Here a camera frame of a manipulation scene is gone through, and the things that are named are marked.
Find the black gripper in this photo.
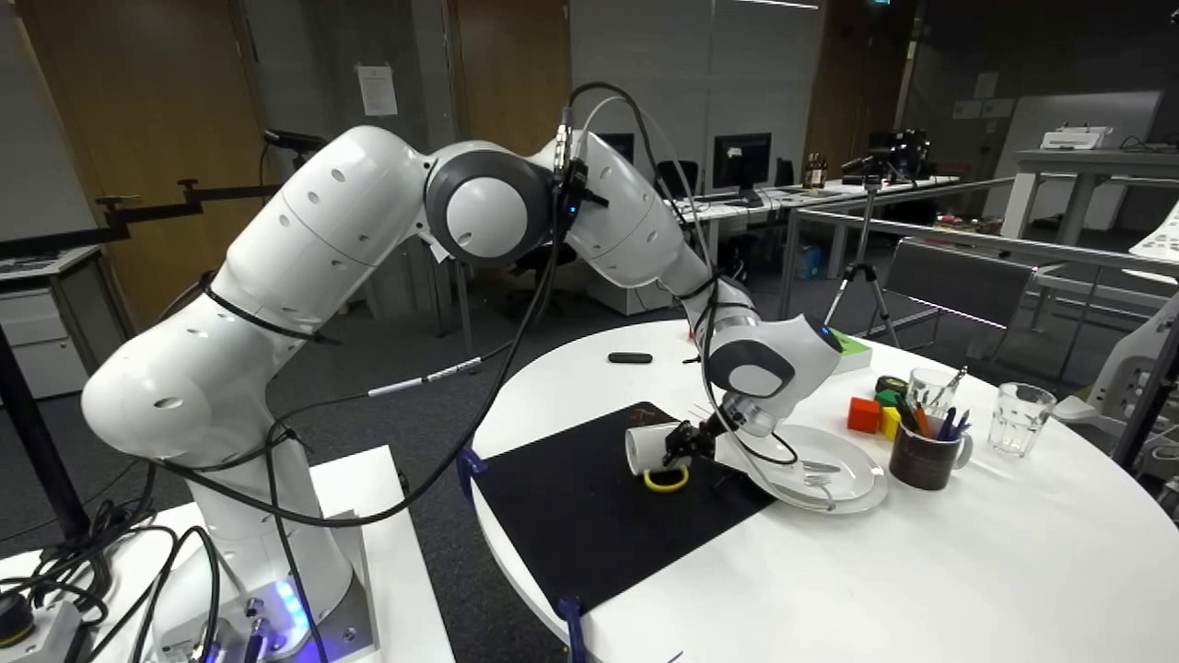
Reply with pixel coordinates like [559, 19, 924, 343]
[659, 410, 754, 472]

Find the white mug yellow inside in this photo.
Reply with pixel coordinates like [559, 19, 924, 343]
[620, 418, 694, 495]

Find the black table mat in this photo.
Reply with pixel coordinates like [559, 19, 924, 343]
[473, 398, 780, 617]

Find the white plate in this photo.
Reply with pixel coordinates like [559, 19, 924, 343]
[732, 418, 894, 520]

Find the orange-red cube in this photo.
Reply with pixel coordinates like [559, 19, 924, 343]
[845, 392, 887, 438]

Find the green book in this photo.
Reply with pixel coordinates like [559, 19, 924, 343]
[820, 327, 877, 371]

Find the blue clamp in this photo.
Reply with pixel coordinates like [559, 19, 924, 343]
[554, 592, 594, 663]
[452, 443, 490, 488]

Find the green cube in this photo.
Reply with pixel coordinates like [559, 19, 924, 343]
[874, 371, 914, 413]

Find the black pen cup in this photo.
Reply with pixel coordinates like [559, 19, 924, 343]
[887, 414, 978, 494]

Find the white pen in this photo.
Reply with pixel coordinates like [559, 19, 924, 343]
[930, 359, 974, 418]

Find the round white table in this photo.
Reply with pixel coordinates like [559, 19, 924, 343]
[468, 317, 1179, 663]

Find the black computer monitor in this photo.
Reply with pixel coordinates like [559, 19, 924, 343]
[712, 128, 777, 198]

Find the long white desk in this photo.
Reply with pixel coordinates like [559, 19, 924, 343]
[677, 176, 968, 325]

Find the grey chair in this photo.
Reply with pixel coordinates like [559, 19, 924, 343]
[877, 235, 1043, 365]

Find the clear drinking glass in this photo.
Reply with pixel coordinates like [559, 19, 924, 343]
[987, 378, 1060, 459]

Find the white paper notice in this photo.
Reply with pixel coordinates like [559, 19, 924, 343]
[355, 63, 403, 120]

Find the grey high table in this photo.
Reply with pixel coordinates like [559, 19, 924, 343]
[997, 144, 1179, 241]

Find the white flat box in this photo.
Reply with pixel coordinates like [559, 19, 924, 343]
[1038, 120, 1121, 155]

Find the grey drawer cabinet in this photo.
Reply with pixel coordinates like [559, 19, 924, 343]
[0, 241, 133, 402]

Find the white power strip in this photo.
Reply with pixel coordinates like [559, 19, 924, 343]
[0, 585, 86, 663]

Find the camera tripod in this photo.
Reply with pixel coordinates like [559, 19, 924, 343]
[817, 168, 919, 347]

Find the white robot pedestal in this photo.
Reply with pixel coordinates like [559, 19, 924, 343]
[0, 443, 457, 663]

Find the black camera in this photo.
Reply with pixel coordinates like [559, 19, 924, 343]
[839, 125, 935, 180]

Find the grey metal frame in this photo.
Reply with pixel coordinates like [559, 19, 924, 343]
[785, 202, 1179, 325]

